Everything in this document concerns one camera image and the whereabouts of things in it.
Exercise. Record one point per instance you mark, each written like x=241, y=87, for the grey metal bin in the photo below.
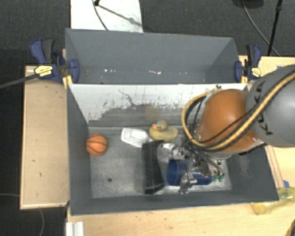
x=142, y=58

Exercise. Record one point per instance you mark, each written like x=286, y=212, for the black flat box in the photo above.
x=152, y=166

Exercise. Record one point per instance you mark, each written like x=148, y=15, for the blue cup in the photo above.
x=175, y=172

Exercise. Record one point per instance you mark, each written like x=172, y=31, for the yellow rubber duck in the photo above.
x=162, y=132

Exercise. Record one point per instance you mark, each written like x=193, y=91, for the orange toy basketball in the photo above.
x=96, y=145

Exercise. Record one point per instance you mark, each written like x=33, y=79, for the yellow clear plastic bottle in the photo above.
x=285, y=197

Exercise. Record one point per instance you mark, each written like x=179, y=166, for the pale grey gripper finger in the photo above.
x=183, y=187
x=192, y=179

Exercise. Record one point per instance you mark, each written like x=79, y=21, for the pale wood board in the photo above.
x=44, y=141

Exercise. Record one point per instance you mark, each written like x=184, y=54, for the white plastic container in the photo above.
x=134, y=136

